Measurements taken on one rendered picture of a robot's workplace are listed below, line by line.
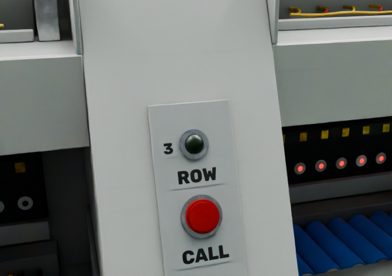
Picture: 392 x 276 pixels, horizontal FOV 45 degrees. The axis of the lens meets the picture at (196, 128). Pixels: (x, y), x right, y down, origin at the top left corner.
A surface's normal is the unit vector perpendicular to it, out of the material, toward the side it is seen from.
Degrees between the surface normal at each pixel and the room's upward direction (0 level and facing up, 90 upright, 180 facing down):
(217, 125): 90
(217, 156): 90
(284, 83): 111
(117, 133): 90
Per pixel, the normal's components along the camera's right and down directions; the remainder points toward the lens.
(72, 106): 0.27, 0.30
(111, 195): 0.25, -0.07
